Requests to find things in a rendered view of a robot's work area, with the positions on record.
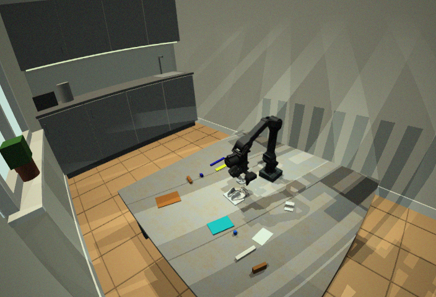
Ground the beige flat bar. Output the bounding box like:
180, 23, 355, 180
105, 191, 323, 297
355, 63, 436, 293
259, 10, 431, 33
235, 246, 256, 261

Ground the beige flat square plate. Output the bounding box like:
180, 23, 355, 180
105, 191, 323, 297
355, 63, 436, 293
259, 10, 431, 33
252, 228, 273, 245

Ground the orange flat plate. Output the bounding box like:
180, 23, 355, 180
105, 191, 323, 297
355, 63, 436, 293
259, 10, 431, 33
155, 191, 181, 208

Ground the teal flat rectangular plate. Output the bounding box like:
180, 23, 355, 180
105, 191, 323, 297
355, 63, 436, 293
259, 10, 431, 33
207, 216, 234, 235

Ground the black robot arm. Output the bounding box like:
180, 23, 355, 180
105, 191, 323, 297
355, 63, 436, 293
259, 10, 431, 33
224, 115, 282, 178

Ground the brown rectangular block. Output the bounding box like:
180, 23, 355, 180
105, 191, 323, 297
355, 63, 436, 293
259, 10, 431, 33
252, 262, 267, 274

